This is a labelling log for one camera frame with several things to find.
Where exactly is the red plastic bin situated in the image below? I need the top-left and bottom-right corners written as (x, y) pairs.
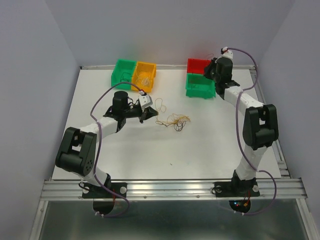
top-left (187, 58), bottom-right (211, 75)

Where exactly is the green plastic bin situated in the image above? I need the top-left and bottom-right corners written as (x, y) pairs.
top-left (185, 73), bottom-right (216, 99)
top-left (111, 59), bottom-right (137, 86)

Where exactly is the white thin wire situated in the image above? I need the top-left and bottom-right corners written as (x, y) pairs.
top-left (136, 71), bottom-right (153, 87)

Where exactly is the yellow thin wire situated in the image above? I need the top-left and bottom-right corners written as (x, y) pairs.
top-left (154, 97), bottom-right (192, 133)

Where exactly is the brown thin wire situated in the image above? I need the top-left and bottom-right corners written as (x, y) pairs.
top-left (119, 71), bottom-right (133, 83)

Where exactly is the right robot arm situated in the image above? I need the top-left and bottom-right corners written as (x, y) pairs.
top-left (204, 56), bottom-right (279, 195)

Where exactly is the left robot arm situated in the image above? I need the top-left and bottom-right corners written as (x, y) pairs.
top-left (55, 91), bottom-right (158, 197)

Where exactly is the yellow plastic bin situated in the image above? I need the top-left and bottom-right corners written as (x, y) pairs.
top-left (131, 61), bottom-right (157, 93)

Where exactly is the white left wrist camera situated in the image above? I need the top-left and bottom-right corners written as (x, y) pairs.
top-left (138, 90), bottom-right (153, 109)

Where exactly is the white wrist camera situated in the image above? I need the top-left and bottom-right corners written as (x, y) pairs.
top-left (138, 90), bottom-right (153, 109)
top-left (220, 47), bottom-right (234, 60)

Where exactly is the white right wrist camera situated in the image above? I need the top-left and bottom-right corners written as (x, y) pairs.
top-left (220, 47), bottom-right (234, 60)

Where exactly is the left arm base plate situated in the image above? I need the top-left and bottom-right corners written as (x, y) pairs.
top-left (79, 181), bottom-right (129, 200)

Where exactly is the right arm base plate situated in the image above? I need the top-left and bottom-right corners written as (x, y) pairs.
top-left (212, 181), bottom-right (260, 198)

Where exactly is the aluminium front rail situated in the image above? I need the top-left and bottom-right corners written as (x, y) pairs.
top-left (40, 178), bottom-right (308, 202)

